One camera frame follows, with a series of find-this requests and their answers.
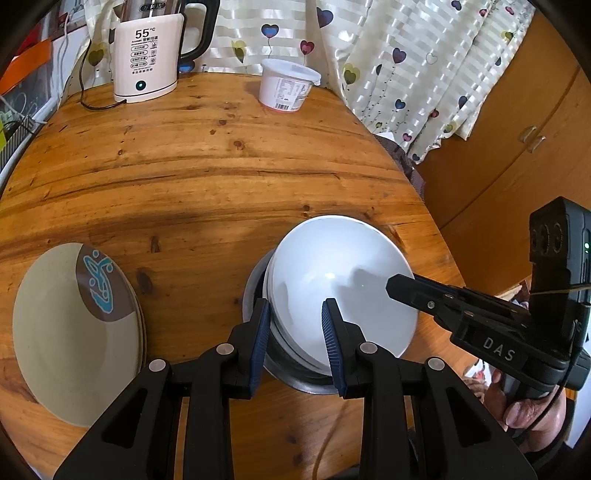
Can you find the clear container with orange lid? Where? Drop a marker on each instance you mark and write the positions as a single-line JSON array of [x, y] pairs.
[[27, 55]]

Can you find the person's right hand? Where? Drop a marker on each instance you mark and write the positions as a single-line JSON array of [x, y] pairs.
[[519, 413]]

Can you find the heart print curtain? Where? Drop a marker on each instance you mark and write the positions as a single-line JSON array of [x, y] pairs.
[[392, 92]]

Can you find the stainless steel bowl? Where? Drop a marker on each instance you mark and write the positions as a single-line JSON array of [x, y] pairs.
[[300, 384]]

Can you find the white plastic tub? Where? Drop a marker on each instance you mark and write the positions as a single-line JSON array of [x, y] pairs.
[[281, 87]]

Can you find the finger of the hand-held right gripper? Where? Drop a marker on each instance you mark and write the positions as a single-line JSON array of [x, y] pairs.
[[415, 290]]

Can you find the white electric kettle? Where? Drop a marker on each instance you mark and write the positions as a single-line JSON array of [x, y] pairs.
[[143, 60]]

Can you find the black white striped box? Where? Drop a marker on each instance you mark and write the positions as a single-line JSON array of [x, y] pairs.
[[18, 138]]

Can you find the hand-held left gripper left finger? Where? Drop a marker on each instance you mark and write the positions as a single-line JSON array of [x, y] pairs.
[[258, 350]]

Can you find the dark cloth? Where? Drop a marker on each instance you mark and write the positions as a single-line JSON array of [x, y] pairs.
[[408, 170]]

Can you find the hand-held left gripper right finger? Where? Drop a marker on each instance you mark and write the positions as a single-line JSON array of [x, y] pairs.
[[332, 350]]

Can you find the wooden cabinet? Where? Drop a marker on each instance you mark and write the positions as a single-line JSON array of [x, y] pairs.
[[508, 175]]

